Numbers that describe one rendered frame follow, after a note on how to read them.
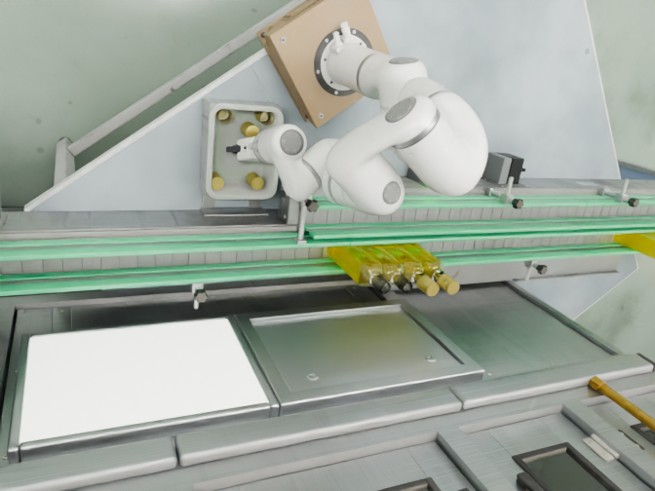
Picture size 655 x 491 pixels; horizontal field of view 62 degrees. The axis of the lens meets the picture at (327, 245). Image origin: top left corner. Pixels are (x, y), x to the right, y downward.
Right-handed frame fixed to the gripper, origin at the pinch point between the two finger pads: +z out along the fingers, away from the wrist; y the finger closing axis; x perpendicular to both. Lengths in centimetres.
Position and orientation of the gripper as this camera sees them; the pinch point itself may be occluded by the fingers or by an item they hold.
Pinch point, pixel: (250, 150)
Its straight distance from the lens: 136.1
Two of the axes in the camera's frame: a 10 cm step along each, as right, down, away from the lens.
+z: -4.1, -1.1, 9.1
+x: -0.3, -9.9, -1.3
